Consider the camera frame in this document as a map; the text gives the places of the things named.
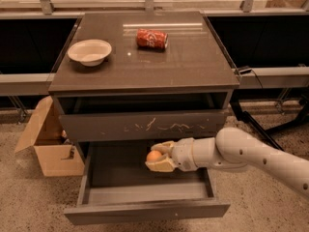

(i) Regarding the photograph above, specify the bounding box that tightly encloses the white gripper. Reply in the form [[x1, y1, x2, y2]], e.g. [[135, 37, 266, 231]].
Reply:
[[146, 138, 197, 173]]

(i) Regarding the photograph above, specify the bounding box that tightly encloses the orange fruit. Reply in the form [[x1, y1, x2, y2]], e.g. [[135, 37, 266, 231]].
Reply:
[[146, 151, 162, 161]]

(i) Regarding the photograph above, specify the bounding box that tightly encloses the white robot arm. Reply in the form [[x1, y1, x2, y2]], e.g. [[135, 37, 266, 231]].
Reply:
[[146, 128, 309, 198]]

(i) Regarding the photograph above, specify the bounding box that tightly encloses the grey upper drawer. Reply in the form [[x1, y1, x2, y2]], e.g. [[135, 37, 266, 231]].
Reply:
[[58, 93, 230, 143]]

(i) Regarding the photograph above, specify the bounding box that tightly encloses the open middle drawer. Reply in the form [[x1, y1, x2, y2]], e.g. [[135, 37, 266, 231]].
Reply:
[[65, 140, 230, 225]]

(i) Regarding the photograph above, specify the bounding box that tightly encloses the grey drawer cabinet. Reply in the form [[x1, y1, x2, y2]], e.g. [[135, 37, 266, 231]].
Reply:
[[49, 12, 239, 155]]

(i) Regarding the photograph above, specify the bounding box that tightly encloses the red soda can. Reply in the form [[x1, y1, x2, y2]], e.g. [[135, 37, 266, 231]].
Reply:
[[136, 29, 168, 50]]

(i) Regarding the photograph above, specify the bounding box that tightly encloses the cardboard box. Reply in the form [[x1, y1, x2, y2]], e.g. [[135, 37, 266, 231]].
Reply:
[[14, 96, 84, 177]]

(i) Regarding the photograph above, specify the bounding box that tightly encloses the white bowl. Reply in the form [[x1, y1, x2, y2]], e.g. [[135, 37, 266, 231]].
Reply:
[[68, 40, 112, 67]]

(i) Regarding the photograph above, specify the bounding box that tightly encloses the black stand leg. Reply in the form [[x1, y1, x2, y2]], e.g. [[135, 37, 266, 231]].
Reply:
[[230, 92, 309, 151]]

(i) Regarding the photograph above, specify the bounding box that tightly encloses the black cable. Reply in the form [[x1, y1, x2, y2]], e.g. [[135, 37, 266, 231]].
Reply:
[[234, 65, 265, 89]]

